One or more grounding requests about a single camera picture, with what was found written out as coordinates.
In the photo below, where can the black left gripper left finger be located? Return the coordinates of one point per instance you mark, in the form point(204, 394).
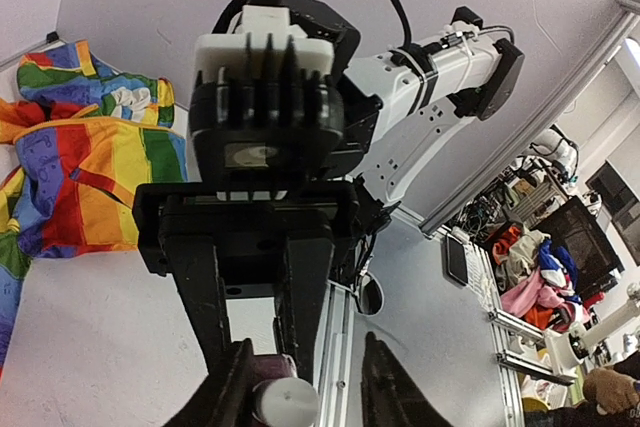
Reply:
point(222, 399)

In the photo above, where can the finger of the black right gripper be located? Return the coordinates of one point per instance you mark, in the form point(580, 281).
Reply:
point(194, 267)
point(299, 295)

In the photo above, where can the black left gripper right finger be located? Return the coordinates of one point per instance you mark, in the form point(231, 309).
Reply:
point(389, 396)

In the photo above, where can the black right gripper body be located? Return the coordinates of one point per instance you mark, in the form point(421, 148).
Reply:
point(251, 242)

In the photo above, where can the purple nail polish bottle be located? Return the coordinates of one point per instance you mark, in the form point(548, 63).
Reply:
point(270, 367)

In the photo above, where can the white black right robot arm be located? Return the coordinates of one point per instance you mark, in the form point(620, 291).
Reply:
point(361, 110)

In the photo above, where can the black smartphone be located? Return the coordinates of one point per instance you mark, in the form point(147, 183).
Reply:
point(456, 262)

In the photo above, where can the rainbow striped jacket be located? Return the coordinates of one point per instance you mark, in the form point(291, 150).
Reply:
point(86, 137)

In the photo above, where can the pile of clothes in bin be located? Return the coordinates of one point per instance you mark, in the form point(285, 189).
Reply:
point(537, 279)

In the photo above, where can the brown teddy bear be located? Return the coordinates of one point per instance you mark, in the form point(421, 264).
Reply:
point(614, 392)

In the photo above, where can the aluminium table frame rail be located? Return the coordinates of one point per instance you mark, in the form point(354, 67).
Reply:
point(525, 112)

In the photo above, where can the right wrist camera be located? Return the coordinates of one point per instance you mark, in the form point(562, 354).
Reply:
point(264, 114)

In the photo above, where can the small black corner bracket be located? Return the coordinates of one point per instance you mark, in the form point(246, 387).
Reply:
point(52, 37)

